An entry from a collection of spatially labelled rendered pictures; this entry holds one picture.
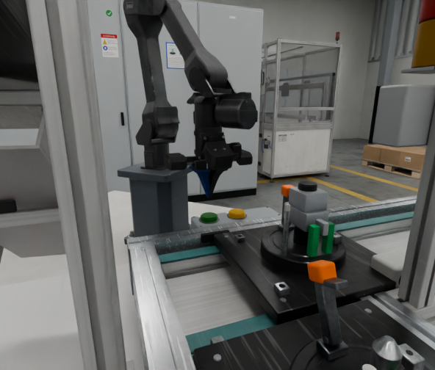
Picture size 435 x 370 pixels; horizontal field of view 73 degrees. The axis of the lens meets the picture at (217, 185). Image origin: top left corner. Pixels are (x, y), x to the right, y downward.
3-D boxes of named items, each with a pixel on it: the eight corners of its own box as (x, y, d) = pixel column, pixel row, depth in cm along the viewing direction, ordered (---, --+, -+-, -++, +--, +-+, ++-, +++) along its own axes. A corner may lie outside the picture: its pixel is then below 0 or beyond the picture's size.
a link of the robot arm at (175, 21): (120, 6, 65) (141, -40, 58) (151, 14, 71) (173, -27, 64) (179, 114, 60) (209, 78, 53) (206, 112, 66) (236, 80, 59)
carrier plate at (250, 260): (213, 243, 58) (213, 233, 58) (313, 226, 66) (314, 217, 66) (276, 327, 37) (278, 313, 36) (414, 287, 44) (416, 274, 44)
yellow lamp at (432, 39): (400, 69, 36) (408, 25, 35) (428, 70, 38) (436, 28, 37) (442, 64, 32) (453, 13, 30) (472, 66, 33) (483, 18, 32)
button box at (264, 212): (190, 239, 71) (190, 215, 69) (267, 227, 78) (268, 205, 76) (199, 252, 65) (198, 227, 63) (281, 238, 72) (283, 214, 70)
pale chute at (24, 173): (20, 258, 45) (26, 230, 48) (109, 250, 48) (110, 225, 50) (-157, 153, 21) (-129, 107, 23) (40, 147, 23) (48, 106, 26)
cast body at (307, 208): (282, 218, 51) (285, 179, 49) (303, 214, 53) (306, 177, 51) (313, 238, 44) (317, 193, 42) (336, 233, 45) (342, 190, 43)
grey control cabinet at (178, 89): (131, 197, 388) (115, 6, 327) (189, 191, 416) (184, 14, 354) (136, 211, 340) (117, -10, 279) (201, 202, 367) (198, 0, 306)
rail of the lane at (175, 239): (130, 282, 61) (126, 234, 58) (429, 223, 90) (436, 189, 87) (132, 298, 56) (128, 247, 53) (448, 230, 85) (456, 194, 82)
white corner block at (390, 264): (367, 277, 47) (370, 254, 46) (388, 271, 49) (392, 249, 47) (393, 294, 43) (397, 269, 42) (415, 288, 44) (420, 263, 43)
